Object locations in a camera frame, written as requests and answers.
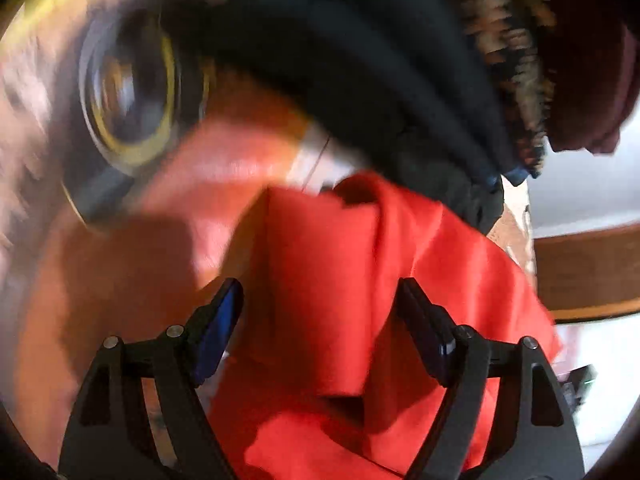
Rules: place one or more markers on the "printed blanket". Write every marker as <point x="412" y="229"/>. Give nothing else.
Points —
<point x="125" y="260"/>

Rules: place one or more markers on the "red zip jacket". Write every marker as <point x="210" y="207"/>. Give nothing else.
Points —
<point x="320" y="285"/>

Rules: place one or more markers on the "black cloth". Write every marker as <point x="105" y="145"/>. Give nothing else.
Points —
<point x="350" y="60"/>

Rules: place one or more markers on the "brown wooden board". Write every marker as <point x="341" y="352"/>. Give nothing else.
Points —
<point x="590" y="272"/>

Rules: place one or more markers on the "maroon garment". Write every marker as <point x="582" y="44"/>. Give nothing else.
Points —
<point x="585" y="60"/>

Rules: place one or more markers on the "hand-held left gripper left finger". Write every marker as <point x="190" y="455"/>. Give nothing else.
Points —
<point x="217" y="330"/>

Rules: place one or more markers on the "patterned dark cloth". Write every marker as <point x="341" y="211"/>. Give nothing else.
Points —
<point x="510" y="60"/>

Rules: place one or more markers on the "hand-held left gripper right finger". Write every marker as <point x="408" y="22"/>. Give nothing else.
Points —
<point x="425" y="330"/>

